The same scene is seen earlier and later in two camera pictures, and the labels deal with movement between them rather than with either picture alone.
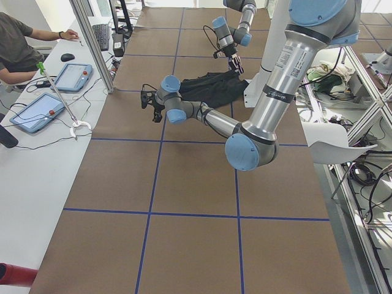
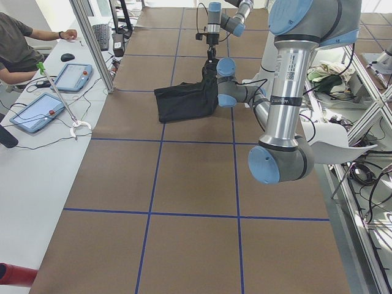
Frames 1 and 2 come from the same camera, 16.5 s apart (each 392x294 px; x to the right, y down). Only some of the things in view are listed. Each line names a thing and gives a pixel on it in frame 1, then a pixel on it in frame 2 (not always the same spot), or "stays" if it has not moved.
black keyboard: [101, 31] stays
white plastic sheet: [329, 145] stays
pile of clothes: [331, 79] stays
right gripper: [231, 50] -> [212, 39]
